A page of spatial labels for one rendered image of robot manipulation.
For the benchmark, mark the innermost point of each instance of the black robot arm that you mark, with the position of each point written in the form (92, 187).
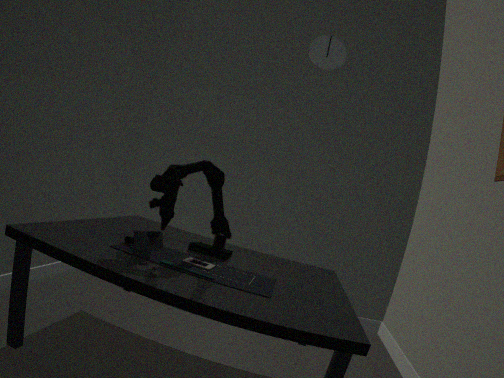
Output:
(169, 183)

